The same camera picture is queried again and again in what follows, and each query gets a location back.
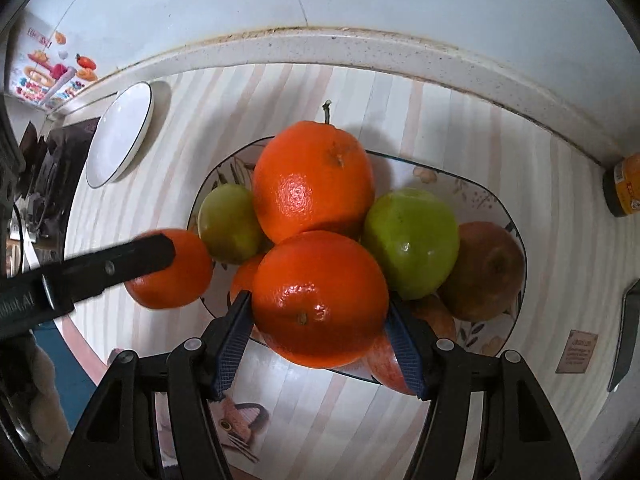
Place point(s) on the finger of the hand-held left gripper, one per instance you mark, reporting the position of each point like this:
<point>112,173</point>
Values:
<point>130,262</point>

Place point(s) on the oval floral patterned plate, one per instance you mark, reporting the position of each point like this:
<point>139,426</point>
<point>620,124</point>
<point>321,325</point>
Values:
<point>472,195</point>

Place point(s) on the colourful wall sticker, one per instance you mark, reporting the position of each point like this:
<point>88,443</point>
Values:
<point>45,75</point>

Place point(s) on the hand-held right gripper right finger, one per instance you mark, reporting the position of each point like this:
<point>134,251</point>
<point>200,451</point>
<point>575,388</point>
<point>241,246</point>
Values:
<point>407,355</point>

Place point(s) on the dark soy sauce bottle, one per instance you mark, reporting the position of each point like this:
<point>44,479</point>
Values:
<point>622,185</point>

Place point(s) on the reddish brown apple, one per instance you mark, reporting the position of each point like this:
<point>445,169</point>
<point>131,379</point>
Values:
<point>385,365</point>
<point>485,275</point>

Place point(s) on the small orange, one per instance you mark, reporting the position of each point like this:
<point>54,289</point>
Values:
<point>320,300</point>
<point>187,287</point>
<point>245,277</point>

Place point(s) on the striped cat print table mat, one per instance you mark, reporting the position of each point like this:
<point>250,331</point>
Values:
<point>310,410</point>

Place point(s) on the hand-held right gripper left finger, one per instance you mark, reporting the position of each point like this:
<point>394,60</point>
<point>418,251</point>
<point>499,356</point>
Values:
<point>232,350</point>

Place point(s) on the black smartphone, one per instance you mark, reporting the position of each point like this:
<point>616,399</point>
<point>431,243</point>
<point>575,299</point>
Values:
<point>627,340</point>

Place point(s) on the large orange with stem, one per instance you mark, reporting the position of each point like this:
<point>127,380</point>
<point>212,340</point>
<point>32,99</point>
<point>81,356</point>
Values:
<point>310,185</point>

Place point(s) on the black gas stove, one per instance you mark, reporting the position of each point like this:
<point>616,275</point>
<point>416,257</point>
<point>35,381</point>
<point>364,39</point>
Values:
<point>60,170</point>

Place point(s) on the green apple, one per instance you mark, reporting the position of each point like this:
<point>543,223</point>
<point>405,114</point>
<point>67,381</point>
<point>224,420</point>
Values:
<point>227,225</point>
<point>410,240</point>

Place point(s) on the person's left forearm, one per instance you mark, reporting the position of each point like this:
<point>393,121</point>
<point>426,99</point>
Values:
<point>40,400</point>

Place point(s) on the small brown card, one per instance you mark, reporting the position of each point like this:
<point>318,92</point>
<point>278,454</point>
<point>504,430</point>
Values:
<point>576,351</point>

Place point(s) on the round white plate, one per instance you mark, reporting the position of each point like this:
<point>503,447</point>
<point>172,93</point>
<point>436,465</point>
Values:
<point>117,135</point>

